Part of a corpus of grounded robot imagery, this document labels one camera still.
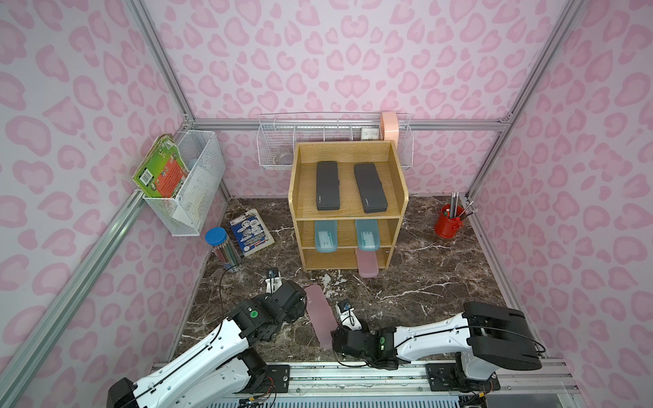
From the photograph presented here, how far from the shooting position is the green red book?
0.67 metres

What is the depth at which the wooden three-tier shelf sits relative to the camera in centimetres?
74

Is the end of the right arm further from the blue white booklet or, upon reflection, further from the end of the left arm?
the blue white booklet

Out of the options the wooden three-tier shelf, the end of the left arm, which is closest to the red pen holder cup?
the wooden three-tier shelf

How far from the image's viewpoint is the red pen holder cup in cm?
99

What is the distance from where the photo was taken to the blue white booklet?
1027mm
